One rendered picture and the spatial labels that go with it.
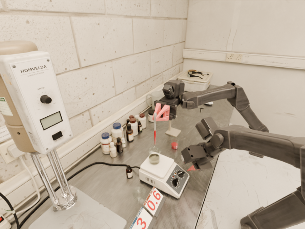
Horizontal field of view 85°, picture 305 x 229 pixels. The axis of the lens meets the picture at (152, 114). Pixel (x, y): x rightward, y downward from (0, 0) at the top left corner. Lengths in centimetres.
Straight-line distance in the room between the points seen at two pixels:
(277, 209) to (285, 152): 16
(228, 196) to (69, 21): 101
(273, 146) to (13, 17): 85
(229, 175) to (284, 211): 42
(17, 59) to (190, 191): 74
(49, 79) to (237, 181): 84
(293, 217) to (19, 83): 62
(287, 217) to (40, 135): 58
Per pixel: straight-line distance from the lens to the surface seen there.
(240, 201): 86
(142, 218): 71
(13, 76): 36
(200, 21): 206
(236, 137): 53
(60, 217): 81
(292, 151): 45
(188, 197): 80
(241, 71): 204
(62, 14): 87
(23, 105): 38
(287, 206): 53
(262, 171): 103
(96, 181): 87
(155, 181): 77
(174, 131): 113
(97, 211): 77
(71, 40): 88
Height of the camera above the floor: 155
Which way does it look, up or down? 29 degrees down
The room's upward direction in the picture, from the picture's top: straight up
